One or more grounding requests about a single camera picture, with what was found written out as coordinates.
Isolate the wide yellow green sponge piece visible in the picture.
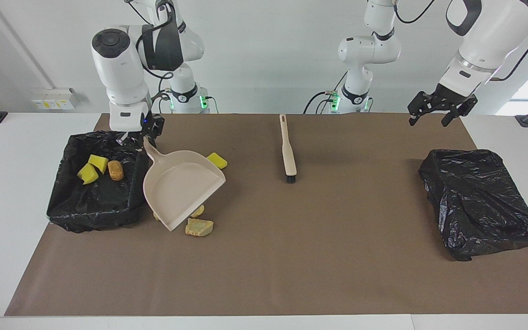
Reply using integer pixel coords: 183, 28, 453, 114
77, 164, 99, 185

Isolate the covered black plastic bag bin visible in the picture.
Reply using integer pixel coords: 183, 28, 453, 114
418, 148, 528, 262

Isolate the beige hand brush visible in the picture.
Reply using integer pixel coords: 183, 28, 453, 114
279, 114, 298, 184

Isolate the brown nugget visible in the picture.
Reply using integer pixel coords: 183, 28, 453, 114
108, 160, 125, 181

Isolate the narrow yellow green sponge piece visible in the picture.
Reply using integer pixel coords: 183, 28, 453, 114
88, 154, 108, 174

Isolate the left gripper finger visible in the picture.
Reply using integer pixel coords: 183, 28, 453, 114
442, 96, 478, 128
407, 91, 437, 127

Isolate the white wall power outlet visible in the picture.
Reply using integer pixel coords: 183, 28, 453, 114
32, 88, 77, 110

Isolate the black left base cable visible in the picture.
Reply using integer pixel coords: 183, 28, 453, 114
303, 71, 374, 114

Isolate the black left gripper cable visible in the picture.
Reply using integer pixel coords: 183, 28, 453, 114
395, 0, 528, 82

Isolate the lumpy yellow sponge piece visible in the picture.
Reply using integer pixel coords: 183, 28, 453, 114
206, 152, 228, 170

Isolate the black base cable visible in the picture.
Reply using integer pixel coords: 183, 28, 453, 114
152, 88, 219, 114
303, 71, 374, 114

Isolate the black right base cable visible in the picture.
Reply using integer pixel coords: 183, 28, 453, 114
152, 88, 219, 114

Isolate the pink plastic dustpan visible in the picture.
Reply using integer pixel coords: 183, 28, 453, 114
143, 137, 226, 232

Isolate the open bin with black liner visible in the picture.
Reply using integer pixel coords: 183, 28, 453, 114
46, 130, 150, 233

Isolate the brown table mat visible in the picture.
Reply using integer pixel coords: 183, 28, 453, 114
5, 114, 528, 317

